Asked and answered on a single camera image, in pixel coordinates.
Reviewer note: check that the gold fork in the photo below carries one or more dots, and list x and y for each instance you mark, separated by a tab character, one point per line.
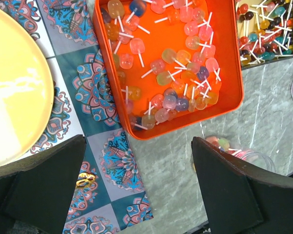
85	180

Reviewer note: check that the clear glass jar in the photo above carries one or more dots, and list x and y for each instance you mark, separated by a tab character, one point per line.
225	144

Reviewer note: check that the orange candy box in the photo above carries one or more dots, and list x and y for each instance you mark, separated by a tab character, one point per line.
170	63

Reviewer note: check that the dark tin of lollipops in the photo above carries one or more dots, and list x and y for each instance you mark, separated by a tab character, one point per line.
265	30

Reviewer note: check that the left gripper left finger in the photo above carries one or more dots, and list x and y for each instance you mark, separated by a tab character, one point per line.
38	189

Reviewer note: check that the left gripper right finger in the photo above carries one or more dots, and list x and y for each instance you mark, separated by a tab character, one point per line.
239	197

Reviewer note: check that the cream ceramic plate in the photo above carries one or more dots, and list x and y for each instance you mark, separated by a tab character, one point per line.
26	91

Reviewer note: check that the patterned placemat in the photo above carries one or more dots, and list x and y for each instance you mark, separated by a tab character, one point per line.
84	104

